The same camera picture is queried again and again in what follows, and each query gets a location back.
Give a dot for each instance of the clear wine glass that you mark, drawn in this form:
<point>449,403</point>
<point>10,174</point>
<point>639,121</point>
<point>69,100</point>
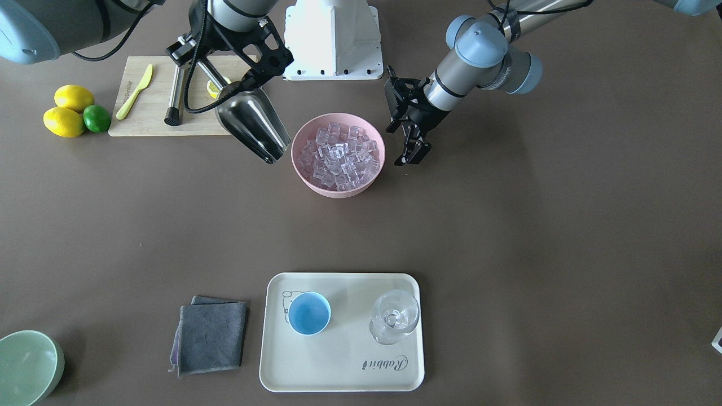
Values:
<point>395,315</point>

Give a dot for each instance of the clear plastic ice cubes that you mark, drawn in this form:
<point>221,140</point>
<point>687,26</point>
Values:
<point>339,158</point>

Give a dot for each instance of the green lime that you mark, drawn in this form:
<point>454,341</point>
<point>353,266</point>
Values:
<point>96,118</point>

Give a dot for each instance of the yellow lemon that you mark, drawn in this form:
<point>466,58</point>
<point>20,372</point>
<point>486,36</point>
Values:
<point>64,122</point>
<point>74,97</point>

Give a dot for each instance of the mint green bowl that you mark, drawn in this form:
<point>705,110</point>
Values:
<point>32,365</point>

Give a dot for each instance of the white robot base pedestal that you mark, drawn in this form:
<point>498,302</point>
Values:
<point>333,41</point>

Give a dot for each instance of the yellow plastic knife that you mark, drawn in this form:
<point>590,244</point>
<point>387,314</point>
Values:
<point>142,85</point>

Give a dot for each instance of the cream rabbit serving tray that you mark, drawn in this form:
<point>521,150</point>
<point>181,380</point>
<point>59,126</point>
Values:
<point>344,356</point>

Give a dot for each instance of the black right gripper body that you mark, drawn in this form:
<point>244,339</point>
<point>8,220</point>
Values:
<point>216,35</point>

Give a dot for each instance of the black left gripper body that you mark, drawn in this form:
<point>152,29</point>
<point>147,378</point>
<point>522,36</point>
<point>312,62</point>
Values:
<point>427,113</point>

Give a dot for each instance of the pink plastic bowl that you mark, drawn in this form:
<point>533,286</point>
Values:
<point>323,120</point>

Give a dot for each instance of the stainless steel ice scoop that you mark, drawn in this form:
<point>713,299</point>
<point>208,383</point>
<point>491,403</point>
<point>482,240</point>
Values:
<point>250,117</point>

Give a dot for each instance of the wooden cutting board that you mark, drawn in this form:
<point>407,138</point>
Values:
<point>146,118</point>

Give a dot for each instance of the light blue plastic cup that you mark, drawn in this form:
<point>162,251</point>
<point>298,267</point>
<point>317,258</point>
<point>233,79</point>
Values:
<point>310,313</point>

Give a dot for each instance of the half cut lemon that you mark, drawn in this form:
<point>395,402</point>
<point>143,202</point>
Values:
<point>214,88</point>

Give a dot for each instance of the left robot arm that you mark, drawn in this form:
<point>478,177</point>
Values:
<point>481,56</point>

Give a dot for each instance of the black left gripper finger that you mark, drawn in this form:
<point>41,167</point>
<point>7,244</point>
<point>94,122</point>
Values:
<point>417,150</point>
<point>411,131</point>

